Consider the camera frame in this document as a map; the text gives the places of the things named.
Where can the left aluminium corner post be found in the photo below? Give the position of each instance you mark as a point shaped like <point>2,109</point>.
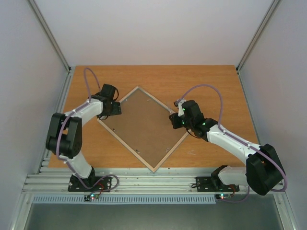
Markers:
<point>37,12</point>

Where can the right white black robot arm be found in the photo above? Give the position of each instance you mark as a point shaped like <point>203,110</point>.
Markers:
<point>263,169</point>

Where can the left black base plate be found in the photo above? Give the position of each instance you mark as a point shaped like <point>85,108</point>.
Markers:
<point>105,183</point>

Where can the right circuit board with LEDs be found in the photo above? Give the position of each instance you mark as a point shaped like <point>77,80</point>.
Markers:
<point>223,196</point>

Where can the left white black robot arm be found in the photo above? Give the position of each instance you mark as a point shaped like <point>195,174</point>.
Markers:
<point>65,137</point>

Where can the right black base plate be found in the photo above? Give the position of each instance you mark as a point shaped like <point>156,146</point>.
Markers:
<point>205,184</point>

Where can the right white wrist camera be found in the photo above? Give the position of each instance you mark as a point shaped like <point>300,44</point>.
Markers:
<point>178,103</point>

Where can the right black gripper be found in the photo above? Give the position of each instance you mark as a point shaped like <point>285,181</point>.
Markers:
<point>174,120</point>

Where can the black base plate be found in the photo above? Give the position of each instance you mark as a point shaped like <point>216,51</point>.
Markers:
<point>205,184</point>
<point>105,183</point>

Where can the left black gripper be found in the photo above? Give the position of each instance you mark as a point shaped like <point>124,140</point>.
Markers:
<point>117,110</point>

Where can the left circuit board with LEDs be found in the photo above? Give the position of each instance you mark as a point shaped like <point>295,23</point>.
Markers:
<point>91,197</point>

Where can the right aluminium corner post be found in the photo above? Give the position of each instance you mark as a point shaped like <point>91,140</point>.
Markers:
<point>258,33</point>

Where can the grey slotted cable duct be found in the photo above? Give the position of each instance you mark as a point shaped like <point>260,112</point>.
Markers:
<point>125,199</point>

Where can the circuit board with leds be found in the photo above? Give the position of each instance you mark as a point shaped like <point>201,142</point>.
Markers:
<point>223,196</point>
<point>91,197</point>

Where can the aluminium corner post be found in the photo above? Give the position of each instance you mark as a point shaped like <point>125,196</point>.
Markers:
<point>258,33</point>
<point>37,12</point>

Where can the turquoise picture frame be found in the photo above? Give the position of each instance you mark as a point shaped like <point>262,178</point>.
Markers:
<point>143,127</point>

